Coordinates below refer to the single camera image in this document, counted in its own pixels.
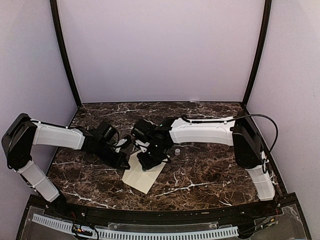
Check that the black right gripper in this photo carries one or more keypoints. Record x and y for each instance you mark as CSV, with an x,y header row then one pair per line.
x,y
148,164

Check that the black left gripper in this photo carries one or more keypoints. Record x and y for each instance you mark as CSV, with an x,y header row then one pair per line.
x,y
122,157

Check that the cream envelope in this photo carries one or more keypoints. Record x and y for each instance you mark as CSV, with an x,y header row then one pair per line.
x,y
138,179

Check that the grey glue bottle cap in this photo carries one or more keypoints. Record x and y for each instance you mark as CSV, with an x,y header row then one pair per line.
x,y
177,152

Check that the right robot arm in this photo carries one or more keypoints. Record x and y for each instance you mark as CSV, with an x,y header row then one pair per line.
x,y
238,132

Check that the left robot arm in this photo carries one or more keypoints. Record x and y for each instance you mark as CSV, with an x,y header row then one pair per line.
x,y
26,135

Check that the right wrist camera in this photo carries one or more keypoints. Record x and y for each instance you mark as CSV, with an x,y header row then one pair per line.
x,y
143,134

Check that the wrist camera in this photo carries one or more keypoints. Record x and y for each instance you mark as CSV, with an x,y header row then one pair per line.
x,y
110,136
143,134

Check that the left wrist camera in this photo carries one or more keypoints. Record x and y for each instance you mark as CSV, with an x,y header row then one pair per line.
x,y
110,136

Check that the black front rail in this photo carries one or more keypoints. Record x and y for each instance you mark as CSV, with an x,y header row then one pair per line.
x,y
238,214

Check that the white slotted cable duct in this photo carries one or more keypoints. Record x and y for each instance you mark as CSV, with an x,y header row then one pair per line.
x,y
121,231

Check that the black corner frame post left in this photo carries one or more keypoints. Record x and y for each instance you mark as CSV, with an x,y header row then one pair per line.
x,y
63,52

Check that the black corner frame post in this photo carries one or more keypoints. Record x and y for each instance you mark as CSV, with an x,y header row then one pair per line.
x,y
258,53
63,52

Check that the black corner frame post right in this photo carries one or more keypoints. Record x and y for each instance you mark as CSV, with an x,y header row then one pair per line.
x,y
258,53

